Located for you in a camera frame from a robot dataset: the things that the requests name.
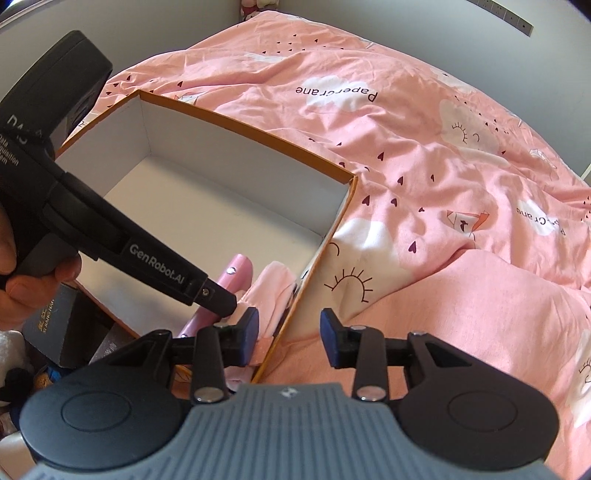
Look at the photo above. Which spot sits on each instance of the dark flat box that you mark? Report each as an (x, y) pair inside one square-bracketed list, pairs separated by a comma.
[(113, 346)]

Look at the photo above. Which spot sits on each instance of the white perforated strip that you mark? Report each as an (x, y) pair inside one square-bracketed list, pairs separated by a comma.
[(508, 16)]

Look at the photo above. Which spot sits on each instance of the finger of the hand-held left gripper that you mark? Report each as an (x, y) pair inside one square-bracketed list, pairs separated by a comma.
[(220, 299)]

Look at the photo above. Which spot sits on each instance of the black box gold print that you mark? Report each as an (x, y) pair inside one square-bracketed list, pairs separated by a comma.
[(53, 321)]

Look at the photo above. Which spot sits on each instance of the person's left hand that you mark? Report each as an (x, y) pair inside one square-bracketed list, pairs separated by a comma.
[(32, 284)]

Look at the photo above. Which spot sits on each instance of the orange cardboard box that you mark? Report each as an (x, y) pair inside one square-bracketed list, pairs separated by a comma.
[(221, 184)]

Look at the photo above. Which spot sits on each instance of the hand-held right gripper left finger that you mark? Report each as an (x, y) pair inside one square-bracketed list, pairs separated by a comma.
[(250, 333)]

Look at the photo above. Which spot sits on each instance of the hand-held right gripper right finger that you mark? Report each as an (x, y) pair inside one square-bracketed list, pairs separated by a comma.
[(329, 339)]

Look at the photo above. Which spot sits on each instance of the white plush toy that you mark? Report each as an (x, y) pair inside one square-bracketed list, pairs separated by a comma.
[(11, 346)]

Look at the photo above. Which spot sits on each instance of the pink cloth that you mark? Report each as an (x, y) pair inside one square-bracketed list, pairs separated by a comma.
[(273, 295)]

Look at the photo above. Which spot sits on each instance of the plush toys in clear tube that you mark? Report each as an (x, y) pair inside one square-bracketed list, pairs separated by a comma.
[(258, 3)]

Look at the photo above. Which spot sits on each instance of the pink printed blanket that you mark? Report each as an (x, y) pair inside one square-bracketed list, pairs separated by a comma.
[(438, 194)]

